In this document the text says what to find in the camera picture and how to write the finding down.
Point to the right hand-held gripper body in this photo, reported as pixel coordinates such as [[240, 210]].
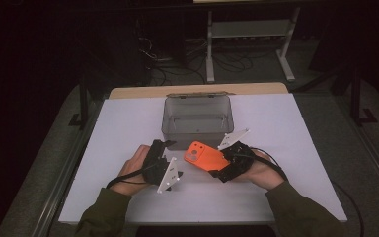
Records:
[[240, 161]]

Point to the white metal desk frame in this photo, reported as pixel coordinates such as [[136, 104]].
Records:
[[250, 28]]

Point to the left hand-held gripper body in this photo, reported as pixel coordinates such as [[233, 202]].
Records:
[[156, 164]]

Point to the grey translucent plastic box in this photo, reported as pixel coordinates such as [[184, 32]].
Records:
[[197, 131]]

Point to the black metal stand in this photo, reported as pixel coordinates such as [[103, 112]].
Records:
[[84, 98], [356, 98]]

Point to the orange phone case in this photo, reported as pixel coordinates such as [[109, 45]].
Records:
[[207, 158]]

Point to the person's left hand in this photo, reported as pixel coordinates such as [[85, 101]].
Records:
[[131, 171]]

